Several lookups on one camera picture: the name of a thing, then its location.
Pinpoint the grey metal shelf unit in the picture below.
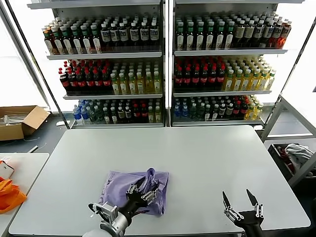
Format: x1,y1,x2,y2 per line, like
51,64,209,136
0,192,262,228
167,0,306,128
26,0,166,129

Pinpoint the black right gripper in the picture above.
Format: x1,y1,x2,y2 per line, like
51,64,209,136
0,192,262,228
222,189,265,237

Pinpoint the purple t-shirt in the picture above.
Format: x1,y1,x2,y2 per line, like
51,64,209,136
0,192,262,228
98,167,170,217

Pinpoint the dark bottle beige label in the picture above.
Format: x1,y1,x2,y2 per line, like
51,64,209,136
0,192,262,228
234,21,246,49
245,20,255,48

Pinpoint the red cap cola bottle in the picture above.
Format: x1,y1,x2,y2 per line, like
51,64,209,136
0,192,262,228
200,66,210,90
217,65,226,90
58,70,71,93
183,66,193,91
85,69,96,93
209,65,218,90
77,69,87,93
102,69,113,93
68,69,79,93
94,69,104,93
174,67,185,91
192,66,201,91

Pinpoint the red drink bottle white label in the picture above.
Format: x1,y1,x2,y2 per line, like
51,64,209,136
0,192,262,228
271,20,283,48
281,19,292,47

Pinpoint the grey white cloth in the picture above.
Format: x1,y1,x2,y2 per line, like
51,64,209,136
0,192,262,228
283,143,314,171

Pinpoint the dark bottle blue white label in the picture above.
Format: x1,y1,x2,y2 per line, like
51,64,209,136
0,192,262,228
129,22,140,48
100,22,111,50
140,21,150,48
118,22,129,49
263,20,275,48
254,20,265,48
110,22,120,49
149,21,159,47

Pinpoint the open cardboard box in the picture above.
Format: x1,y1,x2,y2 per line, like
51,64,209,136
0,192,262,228
0,105,51,141

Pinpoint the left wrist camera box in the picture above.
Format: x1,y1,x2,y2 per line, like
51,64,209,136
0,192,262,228
88,201,118,222

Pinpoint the brown tea bottle white label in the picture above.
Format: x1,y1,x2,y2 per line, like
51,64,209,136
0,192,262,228
175,21,186,50
205,21,216,50
61,25,73,55
185,21,196,50
225,21,236,50
195,21,206,50
43,27,54,55
71,24,82,54
215,21,226,50
81,24,93,54
52,26,63,55
91,23,102,53

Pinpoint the red cloth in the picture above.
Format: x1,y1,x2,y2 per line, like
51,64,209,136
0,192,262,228
276,146,297,175

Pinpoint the yellow drink bottle white cap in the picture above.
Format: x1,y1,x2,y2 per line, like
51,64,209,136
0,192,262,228
233,69,243,91
259,69,270,91
153,71,162,94
119,72,129,95
253,103,264,119
250,69,261,91
145,71,155,94
111,73,121,95
245,102,255,120
241,69,252,91
127,72,137,95
222,70,235,91
136,71,146,95
266,70,277,90

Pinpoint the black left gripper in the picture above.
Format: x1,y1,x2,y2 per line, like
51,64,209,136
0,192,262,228
118,178,161,216

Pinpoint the orange cloth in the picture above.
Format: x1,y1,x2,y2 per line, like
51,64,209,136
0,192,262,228
0,177,27,214

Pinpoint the grey metal frame stand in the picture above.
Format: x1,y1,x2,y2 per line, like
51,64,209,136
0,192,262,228
260,93,316,187

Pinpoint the black storage bin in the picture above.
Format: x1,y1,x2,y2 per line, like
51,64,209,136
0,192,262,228
268,143,316,177

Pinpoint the small white orange box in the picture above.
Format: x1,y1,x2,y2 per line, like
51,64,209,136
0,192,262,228
0,159,14,179

